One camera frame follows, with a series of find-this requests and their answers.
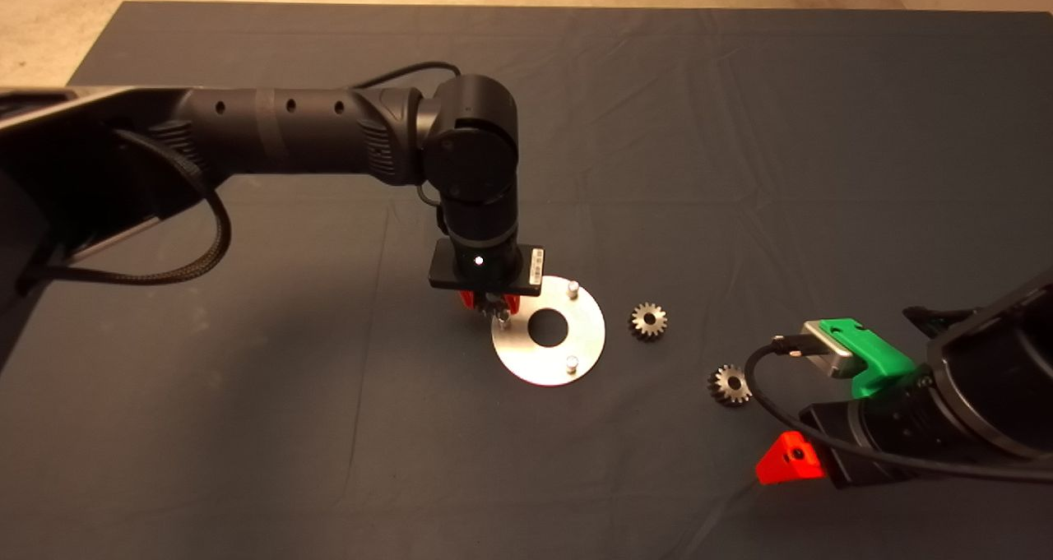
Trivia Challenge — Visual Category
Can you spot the bright green camera mount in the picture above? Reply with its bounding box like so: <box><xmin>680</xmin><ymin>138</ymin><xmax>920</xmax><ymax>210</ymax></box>
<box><xmin>819</xmin><ymin>317</ymin><xmax>918</xmax><ymax>399</ymax></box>

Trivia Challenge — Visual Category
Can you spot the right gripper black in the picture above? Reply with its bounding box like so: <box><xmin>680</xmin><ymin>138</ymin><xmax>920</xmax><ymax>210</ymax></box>
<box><xmin>755</xmin><ymin>375</ymin><xmax>955</xmax><ymax>488</ymax></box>

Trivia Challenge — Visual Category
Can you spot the dark grey table cloth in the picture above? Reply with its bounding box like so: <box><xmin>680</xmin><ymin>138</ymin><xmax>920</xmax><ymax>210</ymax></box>
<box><xmin>0</xmin><ymin>1</ymin><xmax>1053</xmax><ymax>560</ymax></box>

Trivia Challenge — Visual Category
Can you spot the round metal carrier plate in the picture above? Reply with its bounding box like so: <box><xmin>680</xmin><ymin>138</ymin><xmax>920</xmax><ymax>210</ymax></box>
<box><xmin>491</xmin><ymin>275</ymin><xmax>606</xmax><ymax>387</ymax></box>

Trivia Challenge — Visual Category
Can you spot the black braided cable sleeve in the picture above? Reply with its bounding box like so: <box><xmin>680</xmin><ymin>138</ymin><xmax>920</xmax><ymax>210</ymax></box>
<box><xmin>16</xmin><ymin>128</ymin><xmax>233</xmax><ymax>288</ymax></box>

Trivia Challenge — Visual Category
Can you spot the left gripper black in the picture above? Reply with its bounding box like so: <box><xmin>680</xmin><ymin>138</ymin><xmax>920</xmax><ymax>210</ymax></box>
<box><xmin>428</xmin><ymin>238</ymin><xmax>546</xmax><ymax>315</ymax></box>

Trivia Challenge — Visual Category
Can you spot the smooth black camera cable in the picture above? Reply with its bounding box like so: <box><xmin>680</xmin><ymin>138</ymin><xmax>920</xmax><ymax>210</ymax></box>
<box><xmin>352</xmin><ymin>60</ymin><xmax>463</xmax><ymax>234</ymax></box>
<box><xmin>745</xmin><ymin>336</ymin><xmax>1053</xmax><ymax>483</ymax></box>

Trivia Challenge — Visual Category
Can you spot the small silver camera box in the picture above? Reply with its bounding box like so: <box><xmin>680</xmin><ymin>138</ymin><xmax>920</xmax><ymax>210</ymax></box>
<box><xmin>800</xmin><ymin>318</ymin><xmax>865</xmax><ymax>378</ymax></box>

